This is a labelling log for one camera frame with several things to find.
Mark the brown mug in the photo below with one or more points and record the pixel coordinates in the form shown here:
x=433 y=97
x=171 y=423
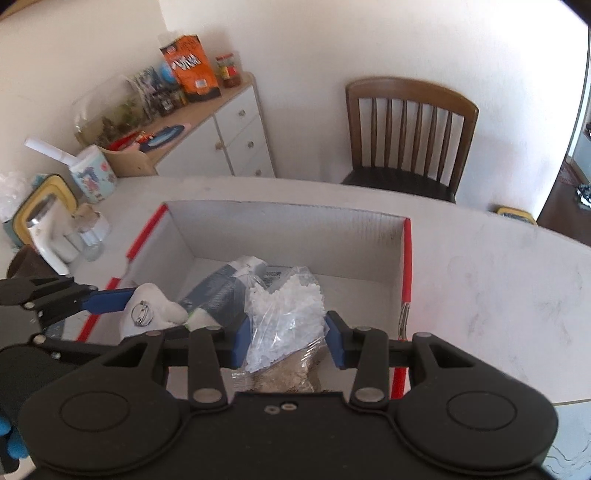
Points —
x=27 y=265

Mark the white sideboard cabinet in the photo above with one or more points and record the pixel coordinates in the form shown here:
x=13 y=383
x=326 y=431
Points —
x=235 y=134

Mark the white marble desktop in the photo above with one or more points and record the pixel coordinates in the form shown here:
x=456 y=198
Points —
x=485 y=286

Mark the floral print cup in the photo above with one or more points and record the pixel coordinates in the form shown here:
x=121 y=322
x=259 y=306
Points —
x=94 y=175

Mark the glass dome terrarium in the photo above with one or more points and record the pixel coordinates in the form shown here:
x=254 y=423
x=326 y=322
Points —
x=104 y=115

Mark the white thermos bottle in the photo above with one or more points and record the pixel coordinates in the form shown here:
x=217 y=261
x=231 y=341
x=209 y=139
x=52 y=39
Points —
x=51 y=235

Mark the blue round plate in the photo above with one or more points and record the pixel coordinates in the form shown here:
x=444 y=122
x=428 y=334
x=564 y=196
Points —
x=164 y=137

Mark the crumpled clear plastic bag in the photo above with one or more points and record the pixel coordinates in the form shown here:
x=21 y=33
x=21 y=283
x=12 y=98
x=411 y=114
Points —
x=11 y=194

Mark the white grey tissue pack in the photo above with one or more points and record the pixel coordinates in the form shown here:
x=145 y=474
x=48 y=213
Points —
x=217 y=290

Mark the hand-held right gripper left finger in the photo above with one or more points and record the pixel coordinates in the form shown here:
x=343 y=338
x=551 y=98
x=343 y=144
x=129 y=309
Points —
x=242 y=344

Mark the clear bag of white pieces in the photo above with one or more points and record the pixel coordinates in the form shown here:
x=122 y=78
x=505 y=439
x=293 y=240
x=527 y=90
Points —
x=286 y=318

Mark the pair of sneakers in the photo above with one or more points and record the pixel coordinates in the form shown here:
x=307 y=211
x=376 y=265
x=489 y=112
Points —
x=584 y=193

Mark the dark small jars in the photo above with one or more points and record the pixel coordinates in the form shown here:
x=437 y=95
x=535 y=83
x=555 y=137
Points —
x=171 y=101

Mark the red cardboard box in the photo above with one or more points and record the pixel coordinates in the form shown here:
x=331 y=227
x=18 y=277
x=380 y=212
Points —
x=286 y=235

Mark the blue printed table mat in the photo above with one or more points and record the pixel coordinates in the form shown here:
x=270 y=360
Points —
x=572 y=443

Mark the wooden tray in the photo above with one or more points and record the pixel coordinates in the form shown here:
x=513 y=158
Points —
x=131 y=161

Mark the small glass jar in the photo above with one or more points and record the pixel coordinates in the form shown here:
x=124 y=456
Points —
x=92 y=233

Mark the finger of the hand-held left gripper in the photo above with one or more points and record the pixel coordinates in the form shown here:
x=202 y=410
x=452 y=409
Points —
x=69 y=347
x=111 y=299

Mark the orange snack bag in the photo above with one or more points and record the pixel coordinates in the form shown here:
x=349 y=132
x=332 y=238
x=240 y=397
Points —
x=191 y=69

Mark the yellow green tin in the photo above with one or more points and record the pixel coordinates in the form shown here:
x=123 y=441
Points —
x=516 y=215

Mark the small blue globe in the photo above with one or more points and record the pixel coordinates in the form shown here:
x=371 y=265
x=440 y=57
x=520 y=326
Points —
x=167 y=74

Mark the red lid sauce jar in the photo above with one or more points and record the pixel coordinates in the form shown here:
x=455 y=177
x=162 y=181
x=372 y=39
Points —
x=228 y=71

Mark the wooden slat back chair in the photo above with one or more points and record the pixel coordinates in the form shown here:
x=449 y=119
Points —
x=411 y=120

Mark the person's left hand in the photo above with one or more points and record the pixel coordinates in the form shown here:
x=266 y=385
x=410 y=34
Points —
x=11 y=443

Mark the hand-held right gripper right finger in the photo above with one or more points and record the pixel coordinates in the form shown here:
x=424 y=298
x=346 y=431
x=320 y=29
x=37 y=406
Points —
x=334 y=341

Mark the white lint roller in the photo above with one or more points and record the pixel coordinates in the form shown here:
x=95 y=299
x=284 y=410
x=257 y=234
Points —
x=51 y=150

